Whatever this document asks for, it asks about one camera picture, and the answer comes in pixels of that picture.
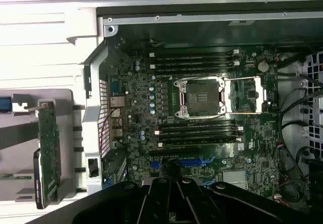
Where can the green Dell motherboard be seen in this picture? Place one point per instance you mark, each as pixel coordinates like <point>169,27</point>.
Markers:
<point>141,87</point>

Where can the teal rear port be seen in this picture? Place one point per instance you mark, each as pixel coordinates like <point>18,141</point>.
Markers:
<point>116,84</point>

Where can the silver socket cover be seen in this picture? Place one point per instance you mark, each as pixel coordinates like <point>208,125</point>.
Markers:
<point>257,95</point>

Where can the silver coin cell battery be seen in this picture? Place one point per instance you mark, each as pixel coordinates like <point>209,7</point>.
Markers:
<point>263,67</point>

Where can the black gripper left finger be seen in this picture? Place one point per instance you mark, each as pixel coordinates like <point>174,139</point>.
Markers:
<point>156,203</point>

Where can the silver finned chipset heatsink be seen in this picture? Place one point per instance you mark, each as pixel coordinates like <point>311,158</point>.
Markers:
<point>234,179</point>

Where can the blue plastic part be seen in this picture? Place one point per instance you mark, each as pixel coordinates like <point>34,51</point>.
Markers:
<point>5,105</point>

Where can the grey metal PC case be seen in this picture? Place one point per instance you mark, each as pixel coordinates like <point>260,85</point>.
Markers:
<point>93,82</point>

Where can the green RAM stick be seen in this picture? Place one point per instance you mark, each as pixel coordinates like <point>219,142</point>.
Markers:
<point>15,177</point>

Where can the perforated metal disk bay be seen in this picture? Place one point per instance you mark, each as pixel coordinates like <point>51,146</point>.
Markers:
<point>315,133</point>

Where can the blue expansion slot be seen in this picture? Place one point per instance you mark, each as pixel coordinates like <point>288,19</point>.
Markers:
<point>194,163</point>

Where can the CPU socket with metal frame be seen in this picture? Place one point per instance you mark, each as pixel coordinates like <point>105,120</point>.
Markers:
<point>200,98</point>

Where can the black round component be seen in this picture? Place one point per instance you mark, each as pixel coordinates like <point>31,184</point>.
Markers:
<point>290,191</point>

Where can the grey parts rack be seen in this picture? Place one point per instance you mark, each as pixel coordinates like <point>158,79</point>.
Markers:
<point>68,133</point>

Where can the silver rear port block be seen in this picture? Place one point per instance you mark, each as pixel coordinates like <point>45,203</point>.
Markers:
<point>116,123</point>
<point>116,113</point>
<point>117,132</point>
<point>117,101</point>

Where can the long black expansion slot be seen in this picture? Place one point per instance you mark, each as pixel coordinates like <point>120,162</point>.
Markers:
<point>174,150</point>

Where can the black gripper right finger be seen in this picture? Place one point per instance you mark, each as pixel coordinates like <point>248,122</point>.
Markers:
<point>191,203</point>

